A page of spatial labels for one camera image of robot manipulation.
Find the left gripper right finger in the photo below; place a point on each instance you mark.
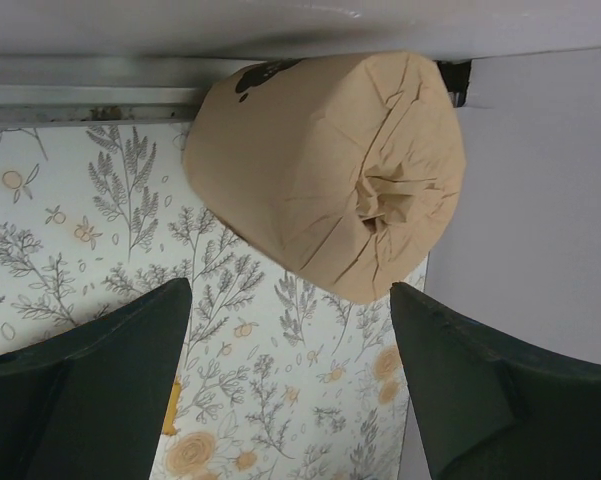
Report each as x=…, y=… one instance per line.
x=491, y=406

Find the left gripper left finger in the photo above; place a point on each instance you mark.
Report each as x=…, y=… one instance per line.
x=90, y=403

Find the brown roll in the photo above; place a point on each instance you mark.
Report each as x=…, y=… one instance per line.
x=345, y=170

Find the floral patterned table mat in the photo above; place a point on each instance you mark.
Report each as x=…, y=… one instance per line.
x=277, y=379

